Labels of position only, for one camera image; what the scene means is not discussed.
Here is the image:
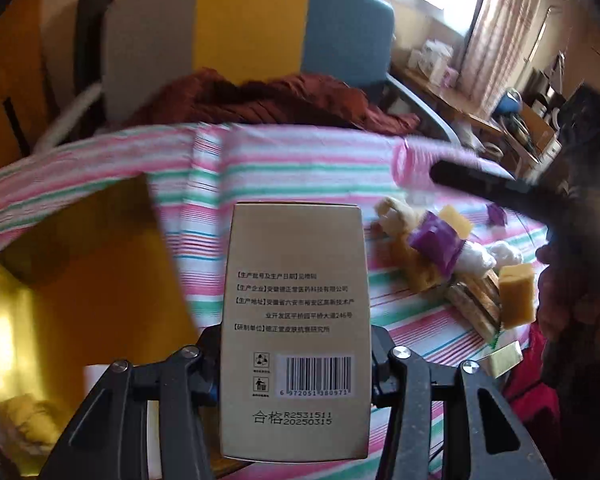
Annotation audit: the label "striped bedsheet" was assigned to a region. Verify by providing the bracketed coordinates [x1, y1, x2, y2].
[0, 122, 551, 480]

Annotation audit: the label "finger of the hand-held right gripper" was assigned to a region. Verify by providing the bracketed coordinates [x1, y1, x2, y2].
[429, 159, 561, 226]

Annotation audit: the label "person's right hand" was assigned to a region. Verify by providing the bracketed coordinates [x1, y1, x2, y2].
[536, 240, 596, 346]

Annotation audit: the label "gold cardboard box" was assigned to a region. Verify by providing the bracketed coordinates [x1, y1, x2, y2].
[0, 174, 251, 480]

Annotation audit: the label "wooden cabinet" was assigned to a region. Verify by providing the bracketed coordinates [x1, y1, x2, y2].
[0, 0, 48, 181]

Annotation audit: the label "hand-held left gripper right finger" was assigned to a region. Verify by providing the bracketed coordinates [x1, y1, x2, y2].
[370, 327, 556, 480]

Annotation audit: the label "blue round object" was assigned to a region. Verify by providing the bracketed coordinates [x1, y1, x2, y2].
[495, 94, 523, 117]

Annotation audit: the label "small gold box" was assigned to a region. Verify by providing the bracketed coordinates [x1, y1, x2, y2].
[482, 341, 524, 378]

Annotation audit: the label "orange snack packet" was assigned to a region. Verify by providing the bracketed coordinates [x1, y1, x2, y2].
[400, 240, 443, 293]

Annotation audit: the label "white cotton ball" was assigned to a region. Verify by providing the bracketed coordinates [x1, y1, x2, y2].
[455, 242, 496, 277]
[487, 240, 523, 268]

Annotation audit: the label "cream plush sock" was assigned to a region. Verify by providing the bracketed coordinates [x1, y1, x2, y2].
[375, 196, 426, 241]

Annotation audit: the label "wooden desk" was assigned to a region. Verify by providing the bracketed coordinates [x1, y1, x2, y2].
[405, 67, 541, 161]

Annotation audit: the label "maroon jacket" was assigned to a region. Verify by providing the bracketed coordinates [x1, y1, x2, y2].
[122, 67, 421, 136]

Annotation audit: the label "clear cracker packet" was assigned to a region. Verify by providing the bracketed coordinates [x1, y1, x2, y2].
[445, 272, 503, 341]

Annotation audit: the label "beige carton box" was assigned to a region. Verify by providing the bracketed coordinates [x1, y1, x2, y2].
[219, 203, 372, 461]

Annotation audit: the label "purple packet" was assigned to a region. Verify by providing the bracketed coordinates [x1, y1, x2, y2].
[409, 211, 463, 277]

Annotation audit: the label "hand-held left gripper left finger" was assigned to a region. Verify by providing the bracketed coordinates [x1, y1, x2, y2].
[39, 327, 223, 480]

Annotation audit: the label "grey yellow blue chair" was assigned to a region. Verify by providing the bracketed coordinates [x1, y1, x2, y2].
[75, 0, 461, 146]

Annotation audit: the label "white cable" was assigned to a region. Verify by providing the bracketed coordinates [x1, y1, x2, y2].
[32, 82, 103, 155]

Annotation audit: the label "white carton boxes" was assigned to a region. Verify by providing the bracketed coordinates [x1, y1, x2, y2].
[407, 40, 453, 83]

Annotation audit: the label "yellow sponge block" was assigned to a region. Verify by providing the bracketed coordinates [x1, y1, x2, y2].
[437, 205, 473, 240]
[497, 264, 537, 328]

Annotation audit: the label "checked curtain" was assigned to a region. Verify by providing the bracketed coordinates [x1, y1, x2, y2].
[462, 0, 546, 116]

